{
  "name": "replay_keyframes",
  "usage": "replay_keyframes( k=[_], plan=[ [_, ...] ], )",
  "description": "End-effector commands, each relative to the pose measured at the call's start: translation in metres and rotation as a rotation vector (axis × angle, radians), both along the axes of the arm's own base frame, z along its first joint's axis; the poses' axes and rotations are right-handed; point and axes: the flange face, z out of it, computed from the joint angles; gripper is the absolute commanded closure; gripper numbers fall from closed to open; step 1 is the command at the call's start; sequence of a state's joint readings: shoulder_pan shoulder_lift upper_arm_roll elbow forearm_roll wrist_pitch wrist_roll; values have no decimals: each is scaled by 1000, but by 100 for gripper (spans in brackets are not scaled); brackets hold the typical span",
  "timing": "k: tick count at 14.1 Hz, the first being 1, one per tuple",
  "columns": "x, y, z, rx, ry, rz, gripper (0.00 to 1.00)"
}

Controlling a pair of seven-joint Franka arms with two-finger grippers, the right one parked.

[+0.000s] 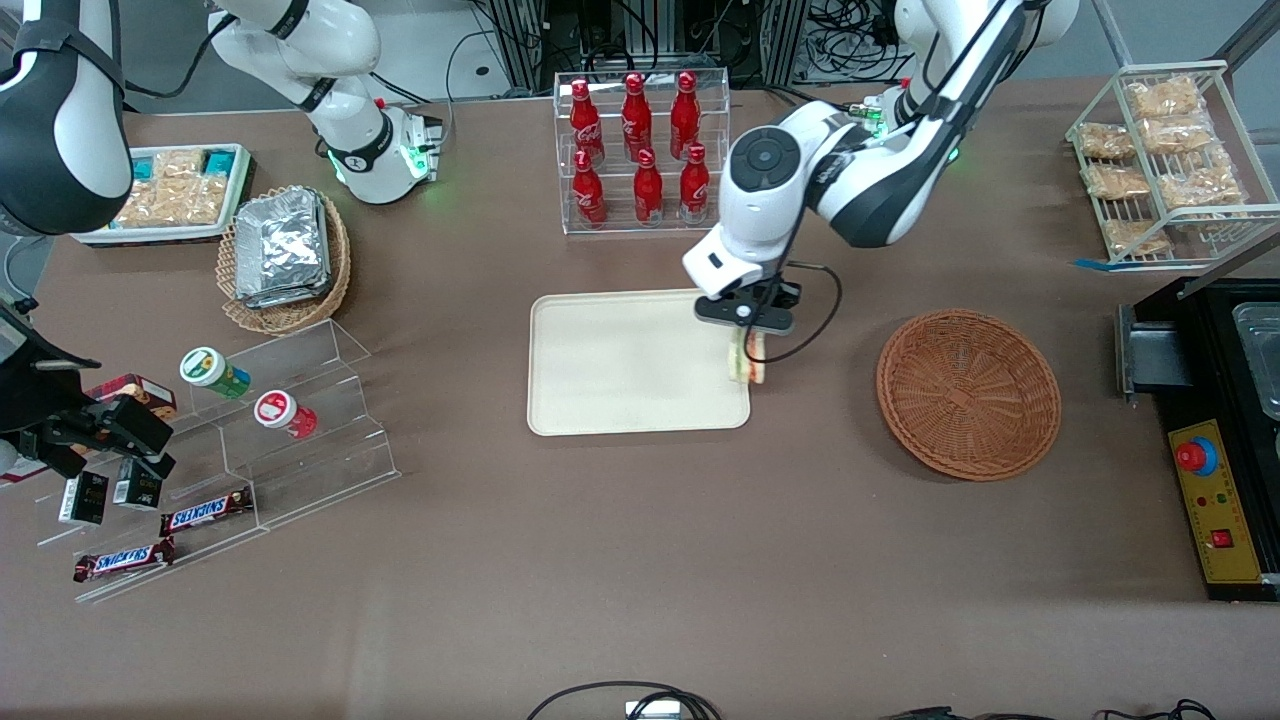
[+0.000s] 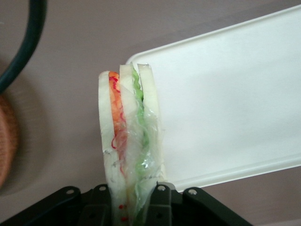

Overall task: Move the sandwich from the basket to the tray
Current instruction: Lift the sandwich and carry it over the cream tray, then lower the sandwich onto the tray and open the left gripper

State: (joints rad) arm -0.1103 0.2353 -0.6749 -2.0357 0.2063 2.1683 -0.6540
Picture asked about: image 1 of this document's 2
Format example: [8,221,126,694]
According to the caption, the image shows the red-lidded can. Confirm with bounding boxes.
[253,389,319,440]

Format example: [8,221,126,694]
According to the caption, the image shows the white snack tray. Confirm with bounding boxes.
[72,143,256,247]

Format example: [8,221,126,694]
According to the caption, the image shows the clear acrylic bottle rack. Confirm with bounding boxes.
[553,68,731,236]

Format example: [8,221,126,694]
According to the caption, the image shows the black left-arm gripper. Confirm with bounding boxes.
[694,288,801,364]

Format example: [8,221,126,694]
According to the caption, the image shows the black machine housing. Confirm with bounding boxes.
[1115,275,1280,603]

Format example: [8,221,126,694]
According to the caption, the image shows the steel pan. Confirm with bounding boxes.
[1232,300,1280,423]

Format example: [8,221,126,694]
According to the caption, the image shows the small black box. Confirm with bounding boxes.
[57,470,109,527]
[112,462,163,511]

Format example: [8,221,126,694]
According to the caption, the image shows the black cable at edge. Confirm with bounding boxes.
[878,698,1219,720]

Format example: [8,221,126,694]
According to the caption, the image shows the silver foil pack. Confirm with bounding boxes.
[240,280,334,310]
[234,188,332,297]

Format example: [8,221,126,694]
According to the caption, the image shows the black looped table cable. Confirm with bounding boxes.
[525,681,723,720]

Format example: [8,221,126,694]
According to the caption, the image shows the grey metal bracket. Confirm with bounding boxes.
[1116,303,1197,402]

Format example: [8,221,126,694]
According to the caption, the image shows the triangular sandwich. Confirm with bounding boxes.
[726,328,770,387]

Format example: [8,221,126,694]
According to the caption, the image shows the black left-arm cable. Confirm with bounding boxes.
[764,260,844,365]

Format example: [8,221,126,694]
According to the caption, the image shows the black left base cables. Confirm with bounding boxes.
[762,84,861,113]

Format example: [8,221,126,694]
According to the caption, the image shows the red-brown chocolate box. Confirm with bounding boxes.
[85,373,178,421]

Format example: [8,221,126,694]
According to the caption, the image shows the aluminium frame rack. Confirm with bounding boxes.
[490,0,813,93]

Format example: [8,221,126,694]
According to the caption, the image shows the clear acrylic stepped shelf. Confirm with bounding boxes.
[35,318,402,605]

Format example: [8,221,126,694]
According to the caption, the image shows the red cola bottle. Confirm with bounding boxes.
[569,79,607,168]
[669,70,702,161]
[679,143,712,224]
[621,72,654,164]
[633,148,665,227]
[571,148,608,229]

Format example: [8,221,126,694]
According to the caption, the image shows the black cable bundle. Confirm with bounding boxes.
[800,0,909,83]

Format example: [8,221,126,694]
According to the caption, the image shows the beige rectangular tray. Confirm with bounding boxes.
[527,287,751,437]

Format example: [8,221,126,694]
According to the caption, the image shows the yellow control panel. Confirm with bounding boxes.
[1167,419,1264,586]

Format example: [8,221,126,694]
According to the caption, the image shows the green-lidded can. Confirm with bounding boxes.
[179,346,252,400]

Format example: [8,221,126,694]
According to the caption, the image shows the brown Snickers bar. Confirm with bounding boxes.
[72,538,177,583]
[160,486,254,537]

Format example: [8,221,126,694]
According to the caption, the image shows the white wire rack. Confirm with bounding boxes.
[1065,60,1280,267]

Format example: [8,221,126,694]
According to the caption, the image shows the clear bag of crackers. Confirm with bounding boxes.
[1103,218,1173,257]
[1140,117,1217,157]
[1158,150,1248,213]
[1083,163,1151,202]
[1127,77,1204,119]
[1078,122,1136,161]

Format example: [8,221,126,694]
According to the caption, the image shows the brown round wicker basket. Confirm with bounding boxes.
[876,308,1063,483]

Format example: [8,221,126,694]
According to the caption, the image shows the black right-arm cable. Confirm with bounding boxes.
[118,10,241,101]

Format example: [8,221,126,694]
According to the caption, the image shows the tan wicker basket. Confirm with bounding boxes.
[216,185,353,336]

